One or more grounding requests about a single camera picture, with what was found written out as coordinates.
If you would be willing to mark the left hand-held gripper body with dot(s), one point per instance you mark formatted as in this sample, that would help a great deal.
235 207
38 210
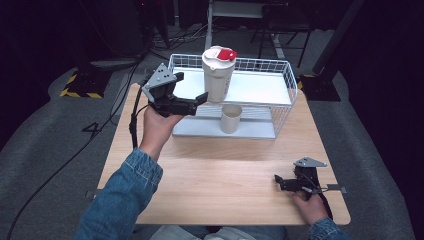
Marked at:
161 90

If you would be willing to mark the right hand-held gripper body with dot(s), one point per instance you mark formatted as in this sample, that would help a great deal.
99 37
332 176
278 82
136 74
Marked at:
305 176

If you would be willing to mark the white tumbler with red lid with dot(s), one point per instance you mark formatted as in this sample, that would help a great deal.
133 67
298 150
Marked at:
218 76

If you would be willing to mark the cream cup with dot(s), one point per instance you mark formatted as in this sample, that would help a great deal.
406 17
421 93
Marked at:
230 118

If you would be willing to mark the person's right hand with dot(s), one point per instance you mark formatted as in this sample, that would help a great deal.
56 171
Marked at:
311 208

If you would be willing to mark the person's left hand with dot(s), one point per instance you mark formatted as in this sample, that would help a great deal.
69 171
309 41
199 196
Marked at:
158 128

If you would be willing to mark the dark equipment stand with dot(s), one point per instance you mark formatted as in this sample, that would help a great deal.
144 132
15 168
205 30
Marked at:
113 33

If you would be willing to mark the yellow-black striped stand base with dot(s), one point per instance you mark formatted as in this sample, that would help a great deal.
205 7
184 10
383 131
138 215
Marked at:
318 88
85 85

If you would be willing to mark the white metal stand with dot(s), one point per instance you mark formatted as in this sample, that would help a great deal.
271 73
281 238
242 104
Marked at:
233 11

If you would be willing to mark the black stand pole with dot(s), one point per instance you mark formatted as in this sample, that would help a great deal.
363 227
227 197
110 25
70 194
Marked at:
336 36

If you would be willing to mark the grey table bracket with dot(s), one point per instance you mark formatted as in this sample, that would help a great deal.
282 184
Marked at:
337 188
90 195

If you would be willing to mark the black metal chair frame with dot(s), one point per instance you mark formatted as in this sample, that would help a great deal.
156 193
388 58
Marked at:
283 23

